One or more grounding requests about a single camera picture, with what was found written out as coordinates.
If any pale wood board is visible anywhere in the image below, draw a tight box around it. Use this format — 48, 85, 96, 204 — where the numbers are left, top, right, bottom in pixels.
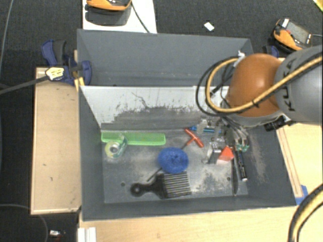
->
30, 67, 82, 215

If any black cylinder on white bracket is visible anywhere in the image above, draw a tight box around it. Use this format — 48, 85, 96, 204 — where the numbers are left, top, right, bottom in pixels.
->
263, 116, 291, 132

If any black battery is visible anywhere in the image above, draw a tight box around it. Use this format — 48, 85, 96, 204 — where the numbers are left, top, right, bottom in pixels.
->
234, 149, 249, 182

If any clear tape roll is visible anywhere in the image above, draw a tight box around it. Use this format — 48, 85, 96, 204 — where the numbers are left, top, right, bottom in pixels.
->
104, 134, 128, 159

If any blue pen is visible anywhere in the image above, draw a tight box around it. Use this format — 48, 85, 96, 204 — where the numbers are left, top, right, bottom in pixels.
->
189, 126, 223, 134

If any black hair pick comb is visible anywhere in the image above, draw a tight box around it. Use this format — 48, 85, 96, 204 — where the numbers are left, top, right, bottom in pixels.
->
130, 171, 193, 200

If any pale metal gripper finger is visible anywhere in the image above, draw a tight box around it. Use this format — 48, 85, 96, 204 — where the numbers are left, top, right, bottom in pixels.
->
201, 142, 224, 165
199, 118, 220, 135

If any green comb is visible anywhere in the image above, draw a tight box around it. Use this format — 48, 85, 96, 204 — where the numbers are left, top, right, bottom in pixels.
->
100, 131, 167, 146

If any grey metal bin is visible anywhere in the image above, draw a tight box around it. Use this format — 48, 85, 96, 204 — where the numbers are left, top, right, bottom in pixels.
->
76, 29, 297, 221

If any blue scrubber ball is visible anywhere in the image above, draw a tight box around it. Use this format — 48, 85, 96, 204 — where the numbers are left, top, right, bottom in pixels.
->
157, 147, 190, 174

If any orange-red block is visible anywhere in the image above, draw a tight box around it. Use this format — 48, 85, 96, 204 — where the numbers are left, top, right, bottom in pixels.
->
216, 146, 235, 166

